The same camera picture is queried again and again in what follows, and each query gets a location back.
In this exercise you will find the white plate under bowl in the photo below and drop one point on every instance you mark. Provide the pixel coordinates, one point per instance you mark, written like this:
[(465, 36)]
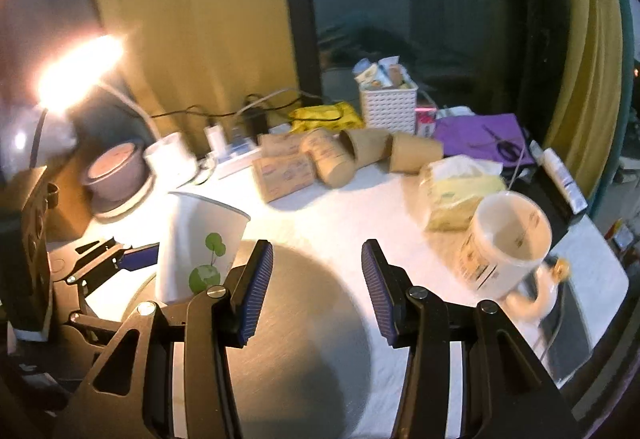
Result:
[(109, 209)]

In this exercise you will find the purple bowl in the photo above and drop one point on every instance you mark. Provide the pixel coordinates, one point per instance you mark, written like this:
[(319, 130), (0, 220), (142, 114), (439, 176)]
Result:
[(120, 184)]

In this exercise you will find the white lattice basket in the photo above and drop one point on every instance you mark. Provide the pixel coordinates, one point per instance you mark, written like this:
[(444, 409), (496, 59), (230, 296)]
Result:
[(387, 94)]

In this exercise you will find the brown paper cup patterned middle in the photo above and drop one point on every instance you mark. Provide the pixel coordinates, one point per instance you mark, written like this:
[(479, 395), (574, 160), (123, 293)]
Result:
[(334, 166)]

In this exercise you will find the white lotion tube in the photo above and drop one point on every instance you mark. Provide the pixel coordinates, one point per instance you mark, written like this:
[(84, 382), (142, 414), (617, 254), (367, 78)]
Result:
[(564, 182)]

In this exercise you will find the brown paper cup front left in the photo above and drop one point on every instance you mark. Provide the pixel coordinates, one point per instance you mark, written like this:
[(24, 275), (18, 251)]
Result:
[(281, 176)]

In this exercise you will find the white paper cup green print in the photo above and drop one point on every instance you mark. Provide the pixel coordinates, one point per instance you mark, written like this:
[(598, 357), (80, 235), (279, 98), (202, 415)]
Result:
[(198, 244)]

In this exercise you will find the black power adapter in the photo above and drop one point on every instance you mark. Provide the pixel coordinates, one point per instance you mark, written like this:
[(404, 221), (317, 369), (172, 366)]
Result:
[(255, 122)]

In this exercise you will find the pink inner bowl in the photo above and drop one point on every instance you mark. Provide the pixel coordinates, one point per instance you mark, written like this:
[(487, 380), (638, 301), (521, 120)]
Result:
[(111, 160)]

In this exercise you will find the black scissors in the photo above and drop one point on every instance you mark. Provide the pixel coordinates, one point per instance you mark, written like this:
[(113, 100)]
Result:
[(507, 149)]

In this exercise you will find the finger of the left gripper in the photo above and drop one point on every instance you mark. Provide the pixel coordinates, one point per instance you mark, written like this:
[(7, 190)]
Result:
[(139, 257)]

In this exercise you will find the yellow curtain right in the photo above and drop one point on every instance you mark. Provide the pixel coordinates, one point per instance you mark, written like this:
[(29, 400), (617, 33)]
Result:
[(584, 121)]

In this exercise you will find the yellow tissue pack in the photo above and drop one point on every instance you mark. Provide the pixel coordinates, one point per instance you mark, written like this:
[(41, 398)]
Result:
[(451, 188)]

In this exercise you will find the purple cloth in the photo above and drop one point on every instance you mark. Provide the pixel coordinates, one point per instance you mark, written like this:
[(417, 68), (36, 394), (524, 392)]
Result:
[(464, 135)]

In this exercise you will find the white textured tablecloth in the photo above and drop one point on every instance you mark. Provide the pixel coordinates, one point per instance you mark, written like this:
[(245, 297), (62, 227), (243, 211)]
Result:
[(318, 366)]

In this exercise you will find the yellow snack packet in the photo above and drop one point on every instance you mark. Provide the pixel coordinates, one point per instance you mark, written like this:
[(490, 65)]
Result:
[(334, 118)]

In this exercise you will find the white charger plug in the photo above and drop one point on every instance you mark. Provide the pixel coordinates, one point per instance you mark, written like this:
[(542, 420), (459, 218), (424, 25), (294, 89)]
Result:
[(216, 140)]

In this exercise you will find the pink small box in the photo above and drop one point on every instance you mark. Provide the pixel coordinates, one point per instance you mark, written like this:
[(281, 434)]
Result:
[(426, 116)]

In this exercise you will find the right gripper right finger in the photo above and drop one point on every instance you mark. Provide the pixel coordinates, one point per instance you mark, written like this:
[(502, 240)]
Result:
[(507, 392)]

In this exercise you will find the yellow curtain left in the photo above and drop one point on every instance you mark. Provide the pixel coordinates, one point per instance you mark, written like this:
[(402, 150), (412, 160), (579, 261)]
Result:
[(208, 53)]

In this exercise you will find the brown paper cup back left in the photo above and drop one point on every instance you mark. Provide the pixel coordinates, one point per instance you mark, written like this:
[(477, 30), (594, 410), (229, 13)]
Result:
[(280, 144)]

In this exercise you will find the white bear mug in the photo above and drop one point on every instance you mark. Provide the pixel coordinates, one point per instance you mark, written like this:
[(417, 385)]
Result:
[(505, 257)]

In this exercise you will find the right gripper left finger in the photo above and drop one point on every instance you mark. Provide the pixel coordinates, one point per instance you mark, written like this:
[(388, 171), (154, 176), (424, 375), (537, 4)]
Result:
[(127, 393)]

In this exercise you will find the brown paper cup plain middle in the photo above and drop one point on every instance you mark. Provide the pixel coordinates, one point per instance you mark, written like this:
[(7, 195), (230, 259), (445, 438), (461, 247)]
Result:
[(366, 146)]

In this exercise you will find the white power strip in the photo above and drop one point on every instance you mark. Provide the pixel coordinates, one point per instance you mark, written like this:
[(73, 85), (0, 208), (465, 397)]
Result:
[(239, 158)]

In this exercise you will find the brown paper cup right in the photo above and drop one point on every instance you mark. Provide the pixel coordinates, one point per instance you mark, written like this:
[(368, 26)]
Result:
[(410, 153)]

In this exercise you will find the yellow curtain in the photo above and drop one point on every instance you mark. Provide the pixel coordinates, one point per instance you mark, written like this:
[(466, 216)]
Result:
[(584, 121), (208, 53)]

